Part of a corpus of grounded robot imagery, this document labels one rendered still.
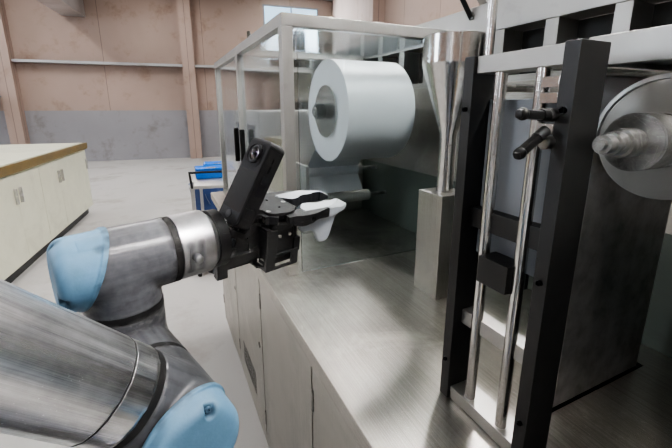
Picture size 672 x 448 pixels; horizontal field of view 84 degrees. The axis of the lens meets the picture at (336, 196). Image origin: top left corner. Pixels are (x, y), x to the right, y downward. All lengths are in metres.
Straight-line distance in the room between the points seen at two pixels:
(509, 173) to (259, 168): 0.33
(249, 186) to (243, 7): 11.13
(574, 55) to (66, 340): 0.50
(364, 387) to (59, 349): 0.53
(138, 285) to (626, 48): 0.59
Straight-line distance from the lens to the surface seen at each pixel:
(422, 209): 0.97
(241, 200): 0.46
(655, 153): 0.52
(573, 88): 0.47
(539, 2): 1.11
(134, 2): 11.61
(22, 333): 0.29
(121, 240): 0.42
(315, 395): 0.94
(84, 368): 0.31
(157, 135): 11.31
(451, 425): 0.69
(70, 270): 0.41
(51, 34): 11.89
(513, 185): 0.55
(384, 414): 0.69
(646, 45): 0.56
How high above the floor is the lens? 1.37
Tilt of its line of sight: 13 degrees down
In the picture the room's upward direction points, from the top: straight up
